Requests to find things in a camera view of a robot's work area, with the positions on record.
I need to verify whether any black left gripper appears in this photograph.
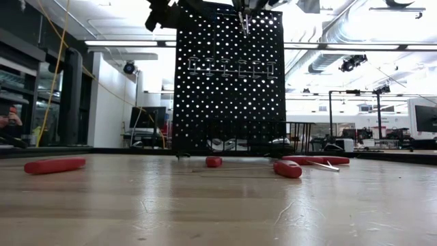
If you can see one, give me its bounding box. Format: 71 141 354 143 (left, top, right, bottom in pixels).
145 0 192 32

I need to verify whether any ceiling light strip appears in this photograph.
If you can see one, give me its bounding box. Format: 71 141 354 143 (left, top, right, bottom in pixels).
283 42 437 51
85 40 177 48

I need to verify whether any black perforated pegboard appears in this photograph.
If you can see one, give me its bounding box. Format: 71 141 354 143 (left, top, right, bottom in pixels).
171 1 287 154

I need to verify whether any black computer monitor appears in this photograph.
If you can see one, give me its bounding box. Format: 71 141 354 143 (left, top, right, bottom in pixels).
129 106 167 130
414 105 437 133

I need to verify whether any black ceiling spotlight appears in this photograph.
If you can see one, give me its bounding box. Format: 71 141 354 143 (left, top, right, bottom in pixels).
339 53 369 73

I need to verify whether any black pipe stand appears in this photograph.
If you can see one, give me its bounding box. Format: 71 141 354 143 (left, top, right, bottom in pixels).
328 85 392 137

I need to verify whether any dark glass cabinet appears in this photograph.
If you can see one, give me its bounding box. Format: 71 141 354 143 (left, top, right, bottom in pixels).
0 27 64 148

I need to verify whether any white box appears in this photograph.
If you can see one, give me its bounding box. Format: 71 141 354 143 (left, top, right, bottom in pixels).
334 137 355 153

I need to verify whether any person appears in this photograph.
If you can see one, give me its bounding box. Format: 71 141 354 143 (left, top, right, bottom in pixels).
0 105 24 130

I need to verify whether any cluttered workbench equipment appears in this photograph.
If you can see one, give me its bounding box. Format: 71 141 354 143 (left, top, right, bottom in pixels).
354 126 414 151

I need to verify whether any black dome camera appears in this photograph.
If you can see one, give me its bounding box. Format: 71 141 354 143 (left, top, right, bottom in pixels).
122 60 137 75

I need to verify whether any chrome wire ring holder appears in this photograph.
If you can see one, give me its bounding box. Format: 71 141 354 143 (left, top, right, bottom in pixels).
186 55 278 80

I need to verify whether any silver ventilation duct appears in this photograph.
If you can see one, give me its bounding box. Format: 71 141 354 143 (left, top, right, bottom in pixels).
308 53 342 74

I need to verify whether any black wire basket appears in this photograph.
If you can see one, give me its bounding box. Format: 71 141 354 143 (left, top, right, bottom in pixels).
203 118 313 153

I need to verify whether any yellow cable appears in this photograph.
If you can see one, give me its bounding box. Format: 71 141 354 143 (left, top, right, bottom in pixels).
36 0 165 148

